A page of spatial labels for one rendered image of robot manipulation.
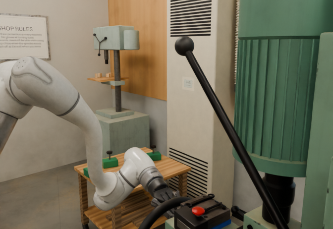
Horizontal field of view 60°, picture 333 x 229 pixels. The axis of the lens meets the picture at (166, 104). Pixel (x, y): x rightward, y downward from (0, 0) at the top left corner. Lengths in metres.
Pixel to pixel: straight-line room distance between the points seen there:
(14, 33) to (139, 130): 1.58
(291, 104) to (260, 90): 0.05
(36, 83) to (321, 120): 0.69
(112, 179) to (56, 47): 2.44
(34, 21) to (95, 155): 2.47
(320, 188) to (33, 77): 0.71
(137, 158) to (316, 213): 0.86
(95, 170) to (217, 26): 1.31
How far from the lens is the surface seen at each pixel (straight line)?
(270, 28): 0.47
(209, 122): 2.12
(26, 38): 3.35
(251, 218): 0.63
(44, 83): 0.86
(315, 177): 0.48
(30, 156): 3.56
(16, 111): 1.00
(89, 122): 0.98
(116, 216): 1.92
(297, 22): 0.46
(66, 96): 0.89
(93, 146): 1.06
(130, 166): 1.23
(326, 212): 0.34
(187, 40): 0.51
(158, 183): 1.15
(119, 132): 2.79
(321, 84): 0.44
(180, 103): 2.31
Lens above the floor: 1.40
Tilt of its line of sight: 11 degrees down
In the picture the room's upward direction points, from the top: straight up
